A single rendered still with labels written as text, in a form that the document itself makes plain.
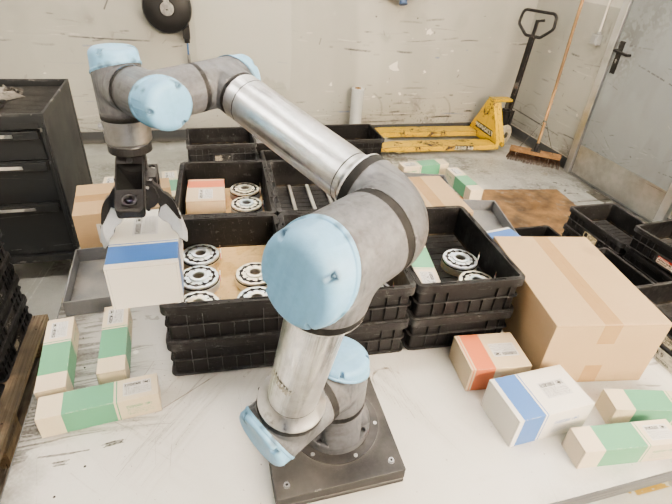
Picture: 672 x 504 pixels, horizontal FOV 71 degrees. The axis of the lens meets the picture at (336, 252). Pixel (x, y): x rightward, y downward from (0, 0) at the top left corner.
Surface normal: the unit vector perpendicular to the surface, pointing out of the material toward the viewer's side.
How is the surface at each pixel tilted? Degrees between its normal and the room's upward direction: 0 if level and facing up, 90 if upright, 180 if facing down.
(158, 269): 90
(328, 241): 23
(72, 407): 0
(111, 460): 0
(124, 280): 90
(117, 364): 0
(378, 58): 90
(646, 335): 90
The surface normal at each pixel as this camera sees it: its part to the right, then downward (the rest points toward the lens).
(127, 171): 0.22, -0.47
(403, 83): 0.26, 0.55
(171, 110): 0.73, 0.41
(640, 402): 0.07, -0.83
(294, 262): -0.66, 0.34
